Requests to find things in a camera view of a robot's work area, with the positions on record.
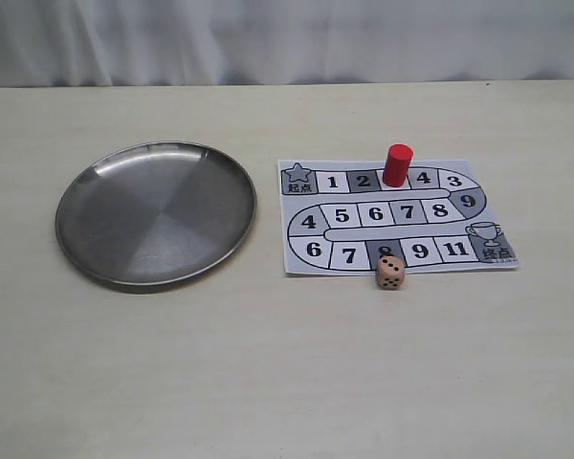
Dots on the wooden die with black pips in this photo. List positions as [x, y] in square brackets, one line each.
[390, 272]

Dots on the red cylinder game piece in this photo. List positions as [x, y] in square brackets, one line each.
[399, 157]

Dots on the paper number game board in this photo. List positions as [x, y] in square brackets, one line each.
[339, 218]

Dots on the round stainless steel plate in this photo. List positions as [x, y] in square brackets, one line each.
[155, 214]

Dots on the white curtain backdrop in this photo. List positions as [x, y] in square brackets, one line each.
[110, 43]

